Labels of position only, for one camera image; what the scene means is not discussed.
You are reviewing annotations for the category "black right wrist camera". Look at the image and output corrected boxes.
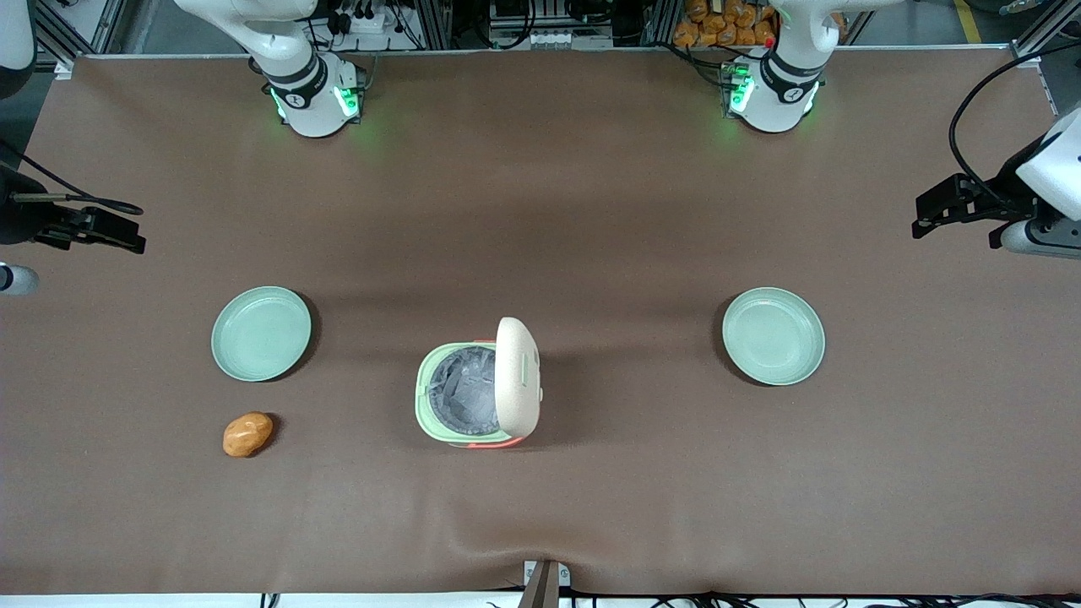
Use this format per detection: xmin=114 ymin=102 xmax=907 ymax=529
xmin=80 ymin=207 xmax=141 ymax=238

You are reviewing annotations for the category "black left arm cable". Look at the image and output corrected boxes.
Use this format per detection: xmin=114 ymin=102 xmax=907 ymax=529
xmin=948 ymin=42 xmax=1081 ymax=212

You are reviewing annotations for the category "white power strip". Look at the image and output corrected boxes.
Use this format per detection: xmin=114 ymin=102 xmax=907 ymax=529
xmin=332 ymin=7 xmax=408 ymax=40

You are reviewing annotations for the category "cream rice cooker orange trim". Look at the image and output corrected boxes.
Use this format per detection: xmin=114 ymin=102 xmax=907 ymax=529
xmin=414 ymin=317 xmax=546 ymax=449

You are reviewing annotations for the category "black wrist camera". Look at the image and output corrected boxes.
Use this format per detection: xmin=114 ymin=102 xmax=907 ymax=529
xmin=80 ymin=207 xmax=141 ymax=238
xmin=916 ymin=173 xmax=981 ymax=217

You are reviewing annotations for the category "aluminium frame profile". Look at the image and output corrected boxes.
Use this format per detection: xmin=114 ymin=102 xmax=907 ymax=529
xmin=30 ymin=0 xmax=128 ymax=70
xmin=1009 ymin=0 xmax=1081 ymax=67

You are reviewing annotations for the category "brown table mat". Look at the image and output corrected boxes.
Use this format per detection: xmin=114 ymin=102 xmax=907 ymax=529
xmin=0 ymin=49 xmax=1081 ymax=597

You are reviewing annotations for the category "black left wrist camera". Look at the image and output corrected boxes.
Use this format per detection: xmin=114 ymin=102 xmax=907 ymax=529
xmin=916 ymin=173 xmax=981 ymax=217

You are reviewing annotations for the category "pile of orange bread rolls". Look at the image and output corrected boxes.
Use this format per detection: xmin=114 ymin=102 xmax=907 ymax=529
xmin=672 ymin=0 xmax=779 ymax=49

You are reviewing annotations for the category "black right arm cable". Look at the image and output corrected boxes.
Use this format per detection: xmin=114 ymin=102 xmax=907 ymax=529
xmin=0 ymin=139 xmax=145 ymax=217

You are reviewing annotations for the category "grey metal camera post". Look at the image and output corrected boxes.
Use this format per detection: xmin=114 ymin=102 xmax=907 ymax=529
xmin=517 ymin=559 xmax=572 ymax=608

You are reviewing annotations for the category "golden brown bread roll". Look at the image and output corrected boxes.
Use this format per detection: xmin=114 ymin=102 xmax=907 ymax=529
xmin=222 ymin=411 xmax=274 ymax=459

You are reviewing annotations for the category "pale green round plate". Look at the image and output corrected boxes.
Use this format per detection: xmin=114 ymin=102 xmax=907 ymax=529
xmin=210 ymin=286 xmax=312 ymax=383
xmin=721 ymin=287 xmax=827 ymax=387

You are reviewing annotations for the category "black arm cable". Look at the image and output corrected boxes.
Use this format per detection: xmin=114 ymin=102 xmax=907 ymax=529
xmin=948 ymin=42 xmax=1081 ymax=212
xmin=0 ymin=139 xmax=145 ymax=217

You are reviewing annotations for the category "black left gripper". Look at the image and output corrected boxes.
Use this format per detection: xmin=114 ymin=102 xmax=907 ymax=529
xmin=912 ymin=182 xmax=1035 ymax=240

